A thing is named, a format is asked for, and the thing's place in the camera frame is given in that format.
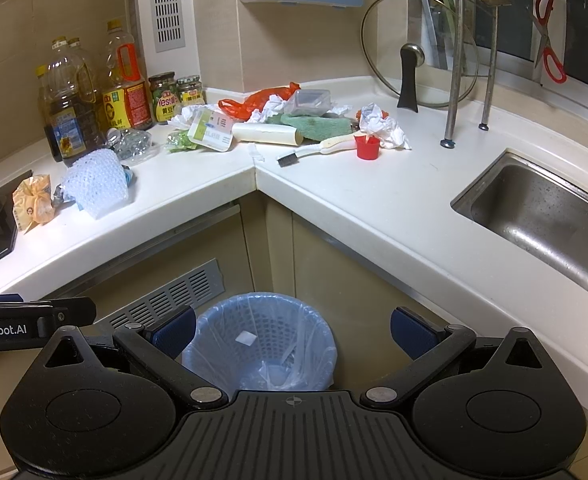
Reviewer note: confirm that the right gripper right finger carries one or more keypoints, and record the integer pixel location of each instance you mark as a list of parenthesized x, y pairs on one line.
[(432, 349)]

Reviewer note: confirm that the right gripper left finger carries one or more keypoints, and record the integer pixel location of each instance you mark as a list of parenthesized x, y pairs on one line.
[(152, 352)]

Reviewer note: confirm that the orange snack wrapper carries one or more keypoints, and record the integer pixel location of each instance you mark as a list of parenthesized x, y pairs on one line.
[(32, 202)]

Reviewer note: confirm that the silver foil wrapper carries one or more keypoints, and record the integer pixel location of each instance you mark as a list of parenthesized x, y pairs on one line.
[(61, 198)]

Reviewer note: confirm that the white foam fruit net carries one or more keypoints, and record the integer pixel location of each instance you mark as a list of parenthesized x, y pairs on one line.
[(97, 183)]

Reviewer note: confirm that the blue wrapper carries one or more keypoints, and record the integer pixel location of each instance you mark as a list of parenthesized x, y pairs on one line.
[(129, 175)]

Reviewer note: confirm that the red plastic cup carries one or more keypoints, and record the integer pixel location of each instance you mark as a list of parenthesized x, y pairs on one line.
[(367, 147)]

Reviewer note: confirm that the white green medicine box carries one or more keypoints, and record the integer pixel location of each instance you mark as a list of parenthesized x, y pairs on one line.
[(211, 129)]

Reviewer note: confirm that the white paper roll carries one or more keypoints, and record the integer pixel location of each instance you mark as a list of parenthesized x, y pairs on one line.
[(262, 132)]

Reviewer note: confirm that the green cloth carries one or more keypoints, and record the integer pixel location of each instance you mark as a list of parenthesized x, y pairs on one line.
[(315, 128)]

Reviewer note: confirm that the clear plastic container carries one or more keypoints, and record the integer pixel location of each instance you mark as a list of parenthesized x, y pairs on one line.
[(308, 102)]

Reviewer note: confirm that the blue lined trash bin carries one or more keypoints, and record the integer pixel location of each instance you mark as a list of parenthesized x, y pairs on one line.
[(262, 341)]

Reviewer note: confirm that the cabinet vent grille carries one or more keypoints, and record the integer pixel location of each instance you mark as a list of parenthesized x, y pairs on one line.
[(192, 289)]

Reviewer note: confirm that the stainless steel sink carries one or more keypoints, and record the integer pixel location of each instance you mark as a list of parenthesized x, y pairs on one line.
[(533, 208)]

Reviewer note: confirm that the crushed clear plastic bottle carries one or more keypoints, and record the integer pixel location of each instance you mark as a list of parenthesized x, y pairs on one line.
[(132, 146)]

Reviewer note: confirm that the small dark sauce bottle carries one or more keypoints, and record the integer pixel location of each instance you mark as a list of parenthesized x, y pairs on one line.
[(43, 101)]

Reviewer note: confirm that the yellow red label oil bottle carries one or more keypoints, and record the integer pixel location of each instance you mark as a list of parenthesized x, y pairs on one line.
[(125, 98)]

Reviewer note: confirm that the red plastic bag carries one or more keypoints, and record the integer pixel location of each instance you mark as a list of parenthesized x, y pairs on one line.
[(256, 101)]

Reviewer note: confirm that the tall green pickle jar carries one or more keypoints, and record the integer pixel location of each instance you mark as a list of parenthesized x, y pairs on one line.
[(165, 100)]

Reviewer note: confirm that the small pickle jar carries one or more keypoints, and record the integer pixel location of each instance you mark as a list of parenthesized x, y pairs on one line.
[(190, 90)]

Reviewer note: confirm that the large dark oil bottle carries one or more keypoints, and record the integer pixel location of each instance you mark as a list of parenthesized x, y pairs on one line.
[(74, 103)]

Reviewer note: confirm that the crumpled white tissue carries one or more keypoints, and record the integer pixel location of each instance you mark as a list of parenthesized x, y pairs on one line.
[(274, 106)]

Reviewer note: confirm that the glass pot lid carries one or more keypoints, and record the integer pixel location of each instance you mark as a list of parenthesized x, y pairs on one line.
[(409, 47)]

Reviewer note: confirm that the white wall vent panel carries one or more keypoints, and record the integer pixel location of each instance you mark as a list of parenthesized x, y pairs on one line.
[(165, 36)]

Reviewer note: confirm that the red handled scissors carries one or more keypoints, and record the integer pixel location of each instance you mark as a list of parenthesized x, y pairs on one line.
[(546, 55)]

